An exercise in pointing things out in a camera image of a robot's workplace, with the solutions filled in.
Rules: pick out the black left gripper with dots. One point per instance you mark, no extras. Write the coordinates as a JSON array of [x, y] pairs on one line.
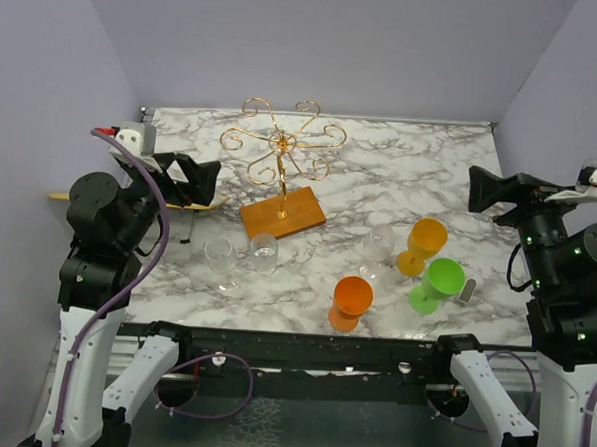
[[200, 182]]

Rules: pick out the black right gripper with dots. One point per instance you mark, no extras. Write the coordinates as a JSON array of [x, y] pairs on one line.
[[487, 187]]

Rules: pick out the orange plastic goblet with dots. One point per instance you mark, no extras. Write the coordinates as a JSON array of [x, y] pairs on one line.
[[352, 297]]

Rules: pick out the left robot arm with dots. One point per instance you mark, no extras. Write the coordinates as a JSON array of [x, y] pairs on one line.
[[96, 279]]

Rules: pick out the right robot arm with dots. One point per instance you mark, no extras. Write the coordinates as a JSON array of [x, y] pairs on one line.
[[561, 314]]

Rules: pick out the clear stemmed wine glass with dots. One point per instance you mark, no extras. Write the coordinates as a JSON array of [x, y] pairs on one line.
[[221, 259]]

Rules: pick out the yellow plastic goblet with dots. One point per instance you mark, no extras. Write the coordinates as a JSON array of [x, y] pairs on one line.
[[425, 240]]

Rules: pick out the small white grey tag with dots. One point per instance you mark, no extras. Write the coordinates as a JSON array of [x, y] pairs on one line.
[[468, 291]]

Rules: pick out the green plastic goblet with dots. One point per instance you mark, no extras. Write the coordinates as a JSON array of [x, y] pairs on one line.
[[443, 279]]

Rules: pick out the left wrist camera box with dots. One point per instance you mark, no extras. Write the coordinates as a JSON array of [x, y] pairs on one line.
[[138, 138]]

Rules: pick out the gold wire glass rack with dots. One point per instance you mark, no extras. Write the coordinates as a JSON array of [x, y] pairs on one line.
[[292, 211]]

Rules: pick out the black front mounting rail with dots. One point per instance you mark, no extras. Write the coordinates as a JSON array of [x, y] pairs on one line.
[[297, 366]]

